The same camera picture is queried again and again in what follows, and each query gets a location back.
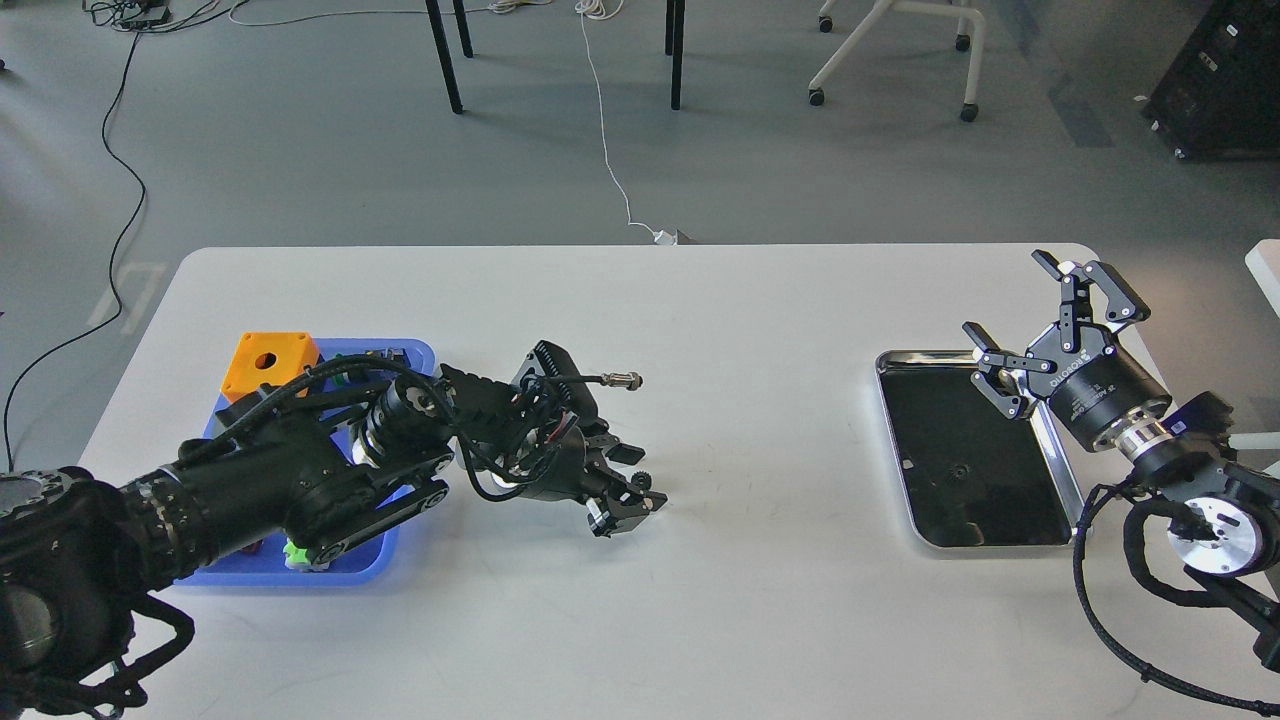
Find yellow black switch part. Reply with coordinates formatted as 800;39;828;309
366;347;410;366

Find black equipment case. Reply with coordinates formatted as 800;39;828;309
1142;1;1279;161

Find black floor cable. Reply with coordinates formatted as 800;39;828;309
0;0;230;471

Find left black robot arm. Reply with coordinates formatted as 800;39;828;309
1;341;667;719

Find black table legs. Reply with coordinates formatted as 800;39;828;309
422;0;687;115

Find blue plastic tray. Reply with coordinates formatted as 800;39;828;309
177;337;436;588

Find white object at edge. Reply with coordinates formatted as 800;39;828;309
1245;238;1280;316

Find green silver push button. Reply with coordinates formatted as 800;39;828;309
282;539;332;573

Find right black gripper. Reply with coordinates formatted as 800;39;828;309
963;249;1172;452

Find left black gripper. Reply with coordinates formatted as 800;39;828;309
495;427;668;537

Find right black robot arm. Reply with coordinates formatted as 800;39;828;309
963;249;1279;717

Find silver metal tray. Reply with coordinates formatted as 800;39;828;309
876;350;1082;557

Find white floor cable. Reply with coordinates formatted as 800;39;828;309
228;0;691;246

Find white rolling chair base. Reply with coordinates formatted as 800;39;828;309
805;1;989;124

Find orange box with hole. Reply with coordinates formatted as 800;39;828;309
220;331;321;404

